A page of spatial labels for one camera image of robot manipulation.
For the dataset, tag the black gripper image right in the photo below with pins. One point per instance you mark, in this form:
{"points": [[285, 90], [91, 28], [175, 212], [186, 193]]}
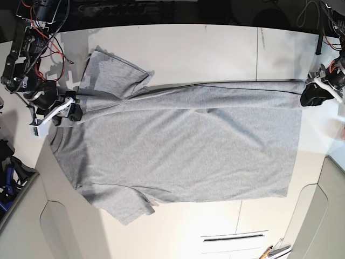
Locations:
{"points": [[325, 84]]}

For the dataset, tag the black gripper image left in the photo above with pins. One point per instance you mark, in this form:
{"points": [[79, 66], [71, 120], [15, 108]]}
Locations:
{"points": [[49, 104]]}

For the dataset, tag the grey T-shirt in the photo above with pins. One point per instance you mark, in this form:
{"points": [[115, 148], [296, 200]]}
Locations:
{"points": [[196, 143]]}

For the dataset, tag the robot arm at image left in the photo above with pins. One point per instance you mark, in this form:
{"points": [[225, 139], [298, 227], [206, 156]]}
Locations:
{"points": [[35, 34]]}

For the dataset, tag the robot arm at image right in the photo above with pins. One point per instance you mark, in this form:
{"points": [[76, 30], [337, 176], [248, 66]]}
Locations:
{"points": [[331, 13]]}

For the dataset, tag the blue and black clutter left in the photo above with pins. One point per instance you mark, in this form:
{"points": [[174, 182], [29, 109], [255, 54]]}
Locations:
{"points": [[14, 176]]}

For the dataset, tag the black power strip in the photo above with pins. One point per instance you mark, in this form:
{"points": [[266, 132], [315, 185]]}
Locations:
{"points": [[106, 10]]}

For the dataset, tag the yellow pencil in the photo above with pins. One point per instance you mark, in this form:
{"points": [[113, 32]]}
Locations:
{"points": [[268, 250]]}

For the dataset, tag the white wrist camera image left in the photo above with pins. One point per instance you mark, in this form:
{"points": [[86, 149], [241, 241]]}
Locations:
{"points": [[39, 128]]}

